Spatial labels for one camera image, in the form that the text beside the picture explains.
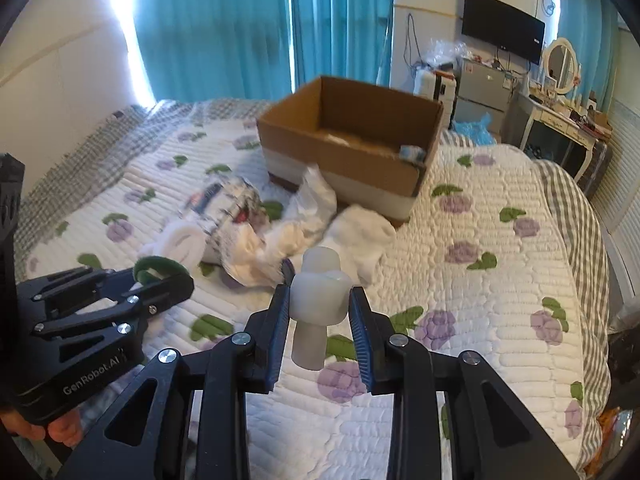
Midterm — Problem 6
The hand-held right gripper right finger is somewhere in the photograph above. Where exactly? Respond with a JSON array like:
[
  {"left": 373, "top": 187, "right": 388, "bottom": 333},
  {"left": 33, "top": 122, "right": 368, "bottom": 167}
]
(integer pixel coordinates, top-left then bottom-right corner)
[{"left": 347, "top": 285, "right": 577, "bottom": 480}]

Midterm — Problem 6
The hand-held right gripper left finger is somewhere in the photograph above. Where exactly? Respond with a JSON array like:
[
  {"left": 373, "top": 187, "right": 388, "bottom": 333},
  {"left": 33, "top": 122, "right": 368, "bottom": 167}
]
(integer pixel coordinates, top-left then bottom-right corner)
[{"left": 55, "top": 259, "right": 296, "bottom": 480}]

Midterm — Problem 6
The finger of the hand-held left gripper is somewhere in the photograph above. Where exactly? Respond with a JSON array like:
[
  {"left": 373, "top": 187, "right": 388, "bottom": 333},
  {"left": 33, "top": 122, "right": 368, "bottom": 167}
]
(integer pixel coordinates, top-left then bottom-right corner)
[
  {"left": 32, "top": 274, "right": 196, "bottom": 347},
  {"left": 15, "top": 267, "right": 138, "bottom": 318}
]

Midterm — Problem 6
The green fuzzy hair band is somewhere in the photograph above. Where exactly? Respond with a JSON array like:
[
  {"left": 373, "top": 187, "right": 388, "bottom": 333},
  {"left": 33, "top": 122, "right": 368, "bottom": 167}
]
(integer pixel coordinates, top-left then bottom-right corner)
[{"left": 133, "top": 256, "right": 190, "bottom": 287}]

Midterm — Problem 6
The white plastic bottle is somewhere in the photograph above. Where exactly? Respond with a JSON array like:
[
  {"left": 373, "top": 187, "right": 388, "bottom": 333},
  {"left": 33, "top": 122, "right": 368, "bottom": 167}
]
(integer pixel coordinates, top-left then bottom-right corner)
[{"left": 290, "top": 247, "right": 354, "bottom": 372}]

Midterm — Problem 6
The brown cardboard box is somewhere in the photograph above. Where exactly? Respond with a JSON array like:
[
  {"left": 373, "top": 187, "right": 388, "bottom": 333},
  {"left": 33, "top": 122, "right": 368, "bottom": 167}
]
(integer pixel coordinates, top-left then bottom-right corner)
[{"left": 256, "top": 76, "right": 445, "bottom": 227}]

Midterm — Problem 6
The person's left hand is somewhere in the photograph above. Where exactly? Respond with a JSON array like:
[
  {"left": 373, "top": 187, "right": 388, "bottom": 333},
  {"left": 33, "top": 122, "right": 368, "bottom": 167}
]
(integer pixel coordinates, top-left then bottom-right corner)
[{"left": 0, "top": 404, "right": 82, "bottom": 453}]

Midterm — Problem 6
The white rolled cloth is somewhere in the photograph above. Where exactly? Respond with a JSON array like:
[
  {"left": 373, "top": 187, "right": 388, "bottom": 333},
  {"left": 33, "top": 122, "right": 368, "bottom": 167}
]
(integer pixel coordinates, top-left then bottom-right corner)
[{"left": 140, "top": 224, "right": 207, "bottom": 266}]

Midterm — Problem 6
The white fluffy sock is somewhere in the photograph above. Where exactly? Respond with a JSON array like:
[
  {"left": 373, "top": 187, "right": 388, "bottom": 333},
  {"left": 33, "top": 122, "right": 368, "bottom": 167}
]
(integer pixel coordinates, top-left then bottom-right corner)
[{"left": 326, "top": 204, "right": 399, "bottom": 284}]

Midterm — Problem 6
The crumpled white plastic bag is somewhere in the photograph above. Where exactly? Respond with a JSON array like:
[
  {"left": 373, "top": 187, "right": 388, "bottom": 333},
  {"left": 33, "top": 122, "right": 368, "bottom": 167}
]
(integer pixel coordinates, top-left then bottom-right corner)
[{"left": 220, "top": 164, "right": 340, "bottom": 292}]

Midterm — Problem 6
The patterned white tissue pack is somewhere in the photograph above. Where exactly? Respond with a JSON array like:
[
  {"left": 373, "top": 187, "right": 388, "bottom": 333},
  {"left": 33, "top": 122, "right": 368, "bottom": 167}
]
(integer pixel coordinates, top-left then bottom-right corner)
[{"left": 182, "top": 174, "right": 263, "bottom": 263}]

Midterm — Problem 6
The white floral quilt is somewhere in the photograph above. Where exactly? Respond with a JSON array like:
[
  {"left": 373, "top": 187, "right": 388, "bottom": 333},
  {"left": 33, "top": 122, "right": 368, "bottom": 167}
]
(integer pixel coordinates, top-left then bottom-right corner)
[{"left": 20, "top": 102, "right": 603, "bottom": 480}]

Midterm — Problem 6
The blue plastic bag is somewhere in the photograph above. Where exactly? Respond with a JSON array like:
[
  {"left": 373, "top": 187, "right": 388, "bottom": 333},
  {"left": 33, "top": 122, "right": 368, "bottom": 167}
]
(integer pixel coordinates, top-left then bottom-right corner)
[{"left": 449, "top": 112, "right": 495, "bottom": 147}]

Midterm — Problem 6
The floral quilted bedspread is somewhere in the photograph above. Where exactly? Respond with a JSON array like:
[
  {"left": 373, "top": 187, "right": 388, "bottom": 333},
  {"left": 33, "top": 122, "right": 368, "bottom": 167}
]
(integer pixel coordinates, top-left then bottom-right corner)
[{"left": 14, "top": 97, "right": 615, "bottom": 480}]

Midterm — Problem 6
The white small appliance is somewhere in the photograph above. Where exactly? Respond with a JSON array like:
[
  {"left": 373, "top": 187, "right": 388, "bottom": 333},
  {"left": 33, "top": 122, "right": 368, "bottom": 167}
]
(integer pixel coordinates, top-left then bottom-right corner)
[{"left": 414, "top": 67, "right": 459, "bottom": 105}]

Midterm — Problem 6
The dark plastic bag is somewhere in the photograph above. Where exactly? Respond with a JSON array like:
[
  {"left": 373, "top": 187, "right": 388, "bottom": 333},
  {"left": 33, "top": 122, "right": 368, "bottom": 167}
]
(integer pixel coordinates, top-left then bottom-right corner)
[{"left": 606, "top": 302, "right": 640, "bottom": 413}]

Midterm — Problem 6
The grey mini fridge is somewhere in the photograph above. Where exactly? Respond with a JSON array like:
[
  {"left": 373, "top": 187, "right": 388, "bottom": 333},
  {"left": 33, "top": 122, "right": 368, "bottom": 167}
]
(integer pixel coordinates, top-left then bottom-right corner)
[{"left": 451, "top": 57, "right": 512, "bottom": 137}]

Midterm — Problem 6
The wide teal curtain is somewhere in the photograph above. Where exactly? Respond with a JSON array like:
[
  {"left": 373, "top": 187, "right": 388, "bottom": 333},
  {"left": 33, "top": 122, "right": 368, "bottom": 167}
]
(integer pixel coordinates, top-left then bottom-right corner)
[{"left": 131, "top": 0, "right": 297, "bottom": 107}]

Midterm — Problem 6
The white dressing table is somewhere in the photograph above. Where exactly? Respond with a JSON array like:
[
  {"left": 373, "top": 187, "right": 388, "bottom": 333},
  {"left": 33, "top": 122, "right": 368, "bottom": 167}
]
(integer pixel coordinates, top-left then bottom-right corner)
[{"left": 517, "top": 91, "right": 614, "bottom": 187}]

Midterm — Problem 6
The clear plastic bag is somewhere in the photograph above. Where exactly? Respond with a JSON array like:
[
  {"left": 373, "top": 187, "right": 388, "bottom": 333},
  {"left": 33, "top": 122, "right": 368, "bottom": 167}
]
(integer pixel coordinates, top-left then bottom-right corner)
[{"left": 424, "top": 39, "right": 472, "bottom": 70}]

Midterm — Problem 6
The narrow teal curtain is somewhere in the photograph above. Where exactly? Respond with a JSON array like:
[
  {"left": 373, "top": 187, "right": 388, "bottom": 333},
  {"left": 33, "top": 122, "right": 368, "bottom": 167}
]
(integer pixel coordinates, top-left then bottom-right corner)
[{"left": 290, "top": 0, "right": 397, "bottom": 88}]

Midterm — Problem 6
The white oval vanity mirror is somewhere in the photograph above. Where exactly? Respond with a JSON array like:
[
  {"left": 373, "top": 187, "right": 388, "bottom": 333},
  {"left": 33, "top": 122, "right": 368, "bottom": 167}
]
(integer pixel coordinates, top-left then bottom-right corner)
[{"left": 541, "top": 37, "right": 584, "bottom": 97}]

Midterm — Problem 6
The black flat television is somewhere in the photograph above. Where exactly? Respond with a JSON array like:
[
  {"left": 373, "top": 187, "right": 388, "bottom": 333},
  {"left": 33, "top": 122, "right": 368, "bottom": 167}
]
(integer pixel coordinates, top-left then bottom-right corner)
[{"left": 461, "top": 0, "right": 546, "bottom": 67}]

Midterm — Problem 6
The dark hanging wall cable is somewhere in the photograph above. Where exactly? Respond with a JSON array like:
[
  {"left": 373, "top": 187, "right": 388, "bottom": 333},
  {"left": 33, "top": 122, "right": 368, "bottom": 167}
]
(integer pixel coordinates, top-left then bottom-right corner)
[{"left": 404, "top": 12, "right": 427, "bottom": 70}]

